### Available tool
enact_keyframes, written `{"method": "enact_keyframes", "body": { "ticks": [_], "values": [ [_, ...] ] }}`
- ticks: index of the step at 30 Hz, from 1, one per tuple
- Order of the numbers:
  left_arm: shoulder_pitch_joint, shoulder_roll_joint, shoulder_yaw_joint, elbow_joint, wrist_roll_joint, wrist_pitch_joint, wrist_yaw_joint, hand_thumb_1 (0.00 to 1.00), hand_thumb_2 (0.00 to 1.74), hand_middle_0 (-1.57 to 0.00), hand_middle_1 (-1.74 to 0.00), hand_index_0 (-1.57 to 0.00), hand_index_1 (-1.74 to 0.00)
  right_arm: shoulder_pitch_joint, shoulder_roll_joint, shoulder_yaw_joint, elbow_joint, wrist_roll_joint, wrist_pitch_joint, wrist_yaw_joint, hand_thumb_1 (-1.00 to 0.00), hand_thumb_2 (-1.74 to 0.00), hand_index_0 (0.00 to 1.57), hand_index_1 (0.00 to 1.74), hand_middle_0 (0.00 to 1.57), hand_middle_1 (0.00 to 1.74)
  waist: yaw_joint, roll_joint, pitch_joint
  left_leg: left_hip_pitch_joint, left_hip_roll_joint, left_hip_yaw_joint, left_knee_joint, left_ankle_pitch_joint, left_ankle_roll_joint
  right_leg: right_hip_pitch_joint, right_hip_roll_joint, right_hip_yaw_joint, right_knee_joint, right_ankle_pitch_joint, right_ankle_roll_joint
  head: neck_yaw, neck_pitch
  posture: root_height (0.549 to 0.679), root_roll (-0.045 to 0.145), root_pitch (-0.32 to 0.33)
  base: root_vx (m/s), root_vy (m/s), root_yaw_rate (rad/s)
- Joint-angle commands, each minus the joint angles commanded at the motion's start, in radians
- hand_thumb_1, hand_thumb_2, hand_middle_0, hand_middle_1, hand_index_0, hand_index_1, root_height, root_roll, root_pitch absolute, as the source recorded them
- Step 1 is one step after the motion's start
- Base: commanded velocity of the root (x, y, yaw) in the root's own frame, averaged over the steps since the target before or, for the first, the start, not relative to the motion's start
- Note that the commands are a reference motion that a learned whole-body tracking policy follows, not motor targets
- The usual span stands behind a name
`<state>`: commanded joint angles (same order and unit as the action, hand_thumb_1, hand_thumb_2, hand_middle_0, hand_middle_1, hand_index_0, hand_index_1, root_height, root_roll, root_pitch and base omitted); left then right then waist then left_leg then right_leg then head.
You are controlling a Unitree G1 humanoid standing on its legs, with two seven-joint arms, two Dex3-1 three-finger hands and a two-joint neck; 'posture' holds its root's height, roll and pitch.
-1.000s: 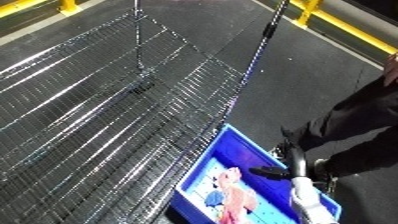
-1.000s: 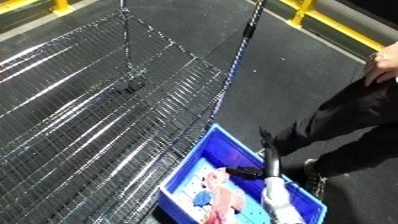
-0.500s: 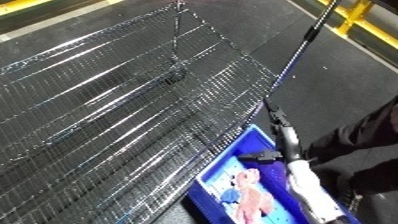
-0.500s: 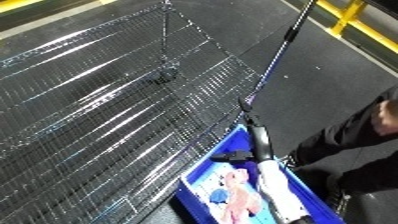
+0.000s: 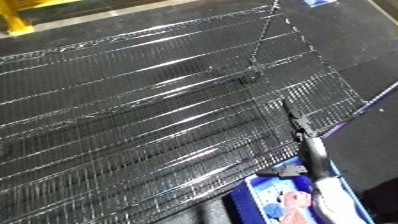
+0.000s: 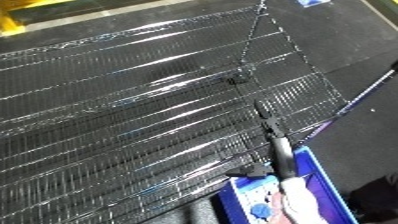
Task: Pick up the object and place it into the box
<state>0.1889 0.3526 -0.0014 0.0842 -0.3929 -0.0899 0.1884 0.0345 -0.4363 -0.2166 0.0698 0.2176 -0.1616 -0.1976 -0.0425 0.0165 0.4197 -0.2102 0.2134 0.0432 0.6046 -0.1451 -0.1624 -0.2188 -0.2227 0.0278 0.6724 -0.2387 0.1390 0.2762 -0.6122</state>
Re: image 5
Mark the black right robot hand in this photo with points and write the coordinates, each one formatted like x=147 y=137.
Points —
x=314 y=153

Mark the pink soft toy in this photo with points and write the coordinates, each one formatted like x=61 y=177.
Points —
x=296 y=205

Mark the pale right robot arm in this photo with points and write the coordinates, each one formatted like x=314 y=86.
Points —
x=337 y=203

